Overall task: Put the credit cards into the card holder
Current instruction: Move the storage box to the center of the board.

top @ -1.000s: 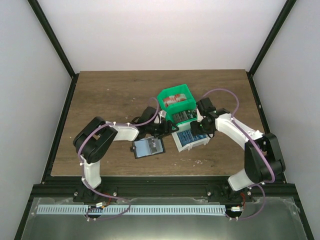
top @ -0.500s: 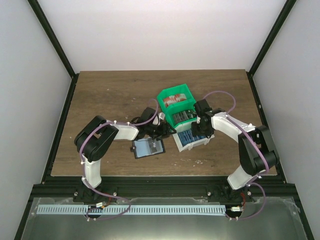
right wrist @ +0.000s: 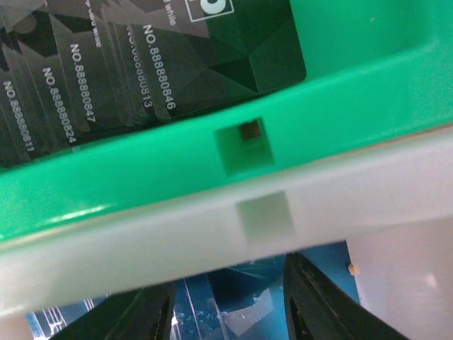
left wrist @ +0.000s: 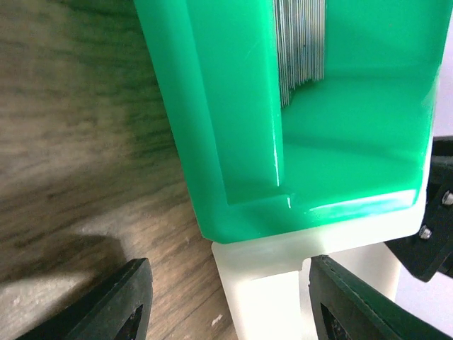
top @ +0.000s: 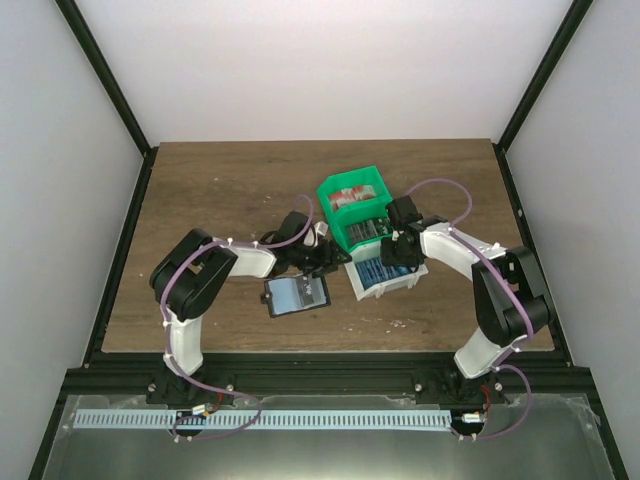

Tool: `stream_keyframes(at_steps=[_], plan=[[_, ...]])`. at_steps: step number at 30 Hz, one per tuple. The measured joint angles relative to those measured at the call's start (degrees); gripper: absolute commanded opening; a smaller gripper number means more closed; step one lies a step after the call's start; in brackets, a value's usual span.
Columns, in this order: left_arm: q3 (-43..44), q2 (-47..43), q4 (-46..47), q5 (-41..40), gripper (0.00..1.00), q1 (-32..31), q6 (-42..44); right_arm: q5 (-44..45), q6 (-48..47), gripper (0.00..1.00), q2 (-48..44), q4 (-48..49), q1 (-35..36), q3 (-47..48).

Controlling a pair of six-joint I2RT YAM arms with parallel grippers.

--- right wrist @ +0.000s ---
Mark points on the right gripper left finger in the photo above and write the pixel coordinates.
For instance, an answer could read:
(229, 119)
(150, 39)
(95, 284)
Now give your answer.
(145, 313)

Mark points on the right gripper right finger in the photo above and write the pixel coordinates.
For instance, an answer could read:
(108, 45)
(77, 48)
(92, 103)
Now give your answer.
(316, 308)

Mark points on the blue credit cards stack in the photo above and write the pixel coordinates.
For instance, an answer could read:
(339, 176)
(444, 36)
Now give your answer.
(245, 301)

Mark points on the dark green credit cards stack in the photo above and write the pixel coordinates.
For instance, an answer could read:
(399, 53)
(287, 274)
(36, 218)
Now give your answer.
(75, 72)

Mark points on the white bin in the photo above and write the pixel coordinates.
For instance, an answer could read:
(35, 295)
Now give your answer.
(392, 204)

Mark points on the green bin middle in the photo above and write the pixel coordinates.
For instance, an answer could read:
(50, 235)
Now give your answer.
(375, 71)

